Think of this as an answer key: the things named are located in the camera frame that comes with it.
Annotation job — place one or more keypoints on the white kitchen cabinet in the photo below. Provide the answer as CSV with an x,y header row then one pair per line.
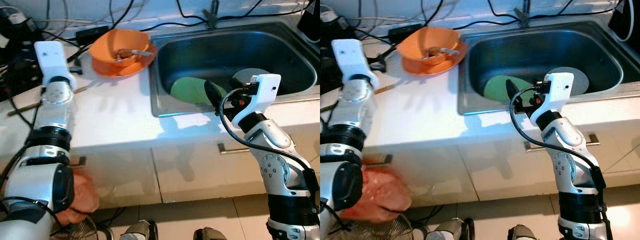
x,y
175,170
475,170

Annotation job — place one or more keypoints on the black power adapter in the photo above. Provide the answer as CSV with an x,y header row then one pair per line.
x,y
92,32
405,32

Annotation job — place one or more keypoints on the metal faucet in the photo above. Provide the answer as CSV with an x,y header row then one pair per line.
x,y
524,12
212,15

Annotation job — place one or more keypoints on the black appliance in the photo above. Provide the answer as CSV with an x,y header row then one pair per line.
x,y
627,20
310,20

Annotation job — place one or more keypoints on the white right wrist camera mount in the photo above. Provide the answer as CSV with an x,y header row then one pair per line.
x,y
557,92
265,92

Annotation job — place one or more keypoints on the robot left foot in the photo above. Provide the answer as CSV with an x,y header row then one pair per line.
x,y
140,231
452,231

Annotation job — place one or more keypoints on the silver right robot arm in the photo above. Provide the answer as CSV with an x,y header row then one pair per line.
x,y
270,150
565,145

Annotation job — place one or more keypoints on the stainless steel sink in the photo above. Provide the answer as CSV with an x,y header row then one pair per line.
x,y
225,50
540,50

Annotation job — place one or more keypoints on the green plate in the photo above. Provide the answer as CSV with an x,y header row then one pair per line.
x,y
500,87
187,90

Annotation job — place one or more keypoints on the red plastic bag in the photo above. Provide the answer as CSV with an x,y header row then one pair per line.
x,y
82,195
385,195

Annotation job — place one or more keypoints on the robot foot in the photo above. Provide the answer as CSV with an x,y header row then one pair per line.
x,y
207,234
140,231
522,232
452,231

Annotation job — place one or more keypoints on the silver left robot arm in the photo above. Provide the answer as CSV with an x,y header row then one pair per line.
x,y
350,100
55,100

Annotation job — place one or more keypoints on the orange bowl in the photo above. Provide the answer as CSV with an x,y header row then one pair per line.
x,y
120,42
430,40

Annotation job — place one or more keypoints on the orange plate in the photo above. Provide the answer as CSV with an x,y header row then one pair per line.
x,y
415,69
107,70

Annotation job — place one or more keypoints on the metal spoon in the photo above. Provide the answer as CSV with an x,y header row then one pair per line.
x,y
445,51
135,54

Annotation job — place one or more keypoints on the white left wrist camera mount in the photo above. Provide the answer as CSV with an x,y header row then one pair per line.
x,y
352,55
50,57

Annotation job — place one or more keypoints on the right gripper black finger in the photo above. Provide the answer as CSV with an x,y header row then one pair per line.
x,y
511,90
212,95

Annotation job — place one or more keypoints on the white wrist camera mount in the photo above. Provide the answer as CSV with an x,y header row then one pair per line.
x,y
265,92
50,57
352,55
557,92

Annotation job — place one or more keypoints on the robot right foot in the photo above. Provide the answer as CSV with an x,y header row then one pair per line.
x,y
522,232
207,234

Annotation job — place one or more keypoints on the white bowl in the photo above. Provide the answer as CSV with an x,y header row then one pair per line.
x,y
247,76
580,80

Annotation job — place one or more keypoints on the black charger block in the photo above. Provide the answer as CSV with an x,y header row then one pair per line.
x,y
330,20
15,30

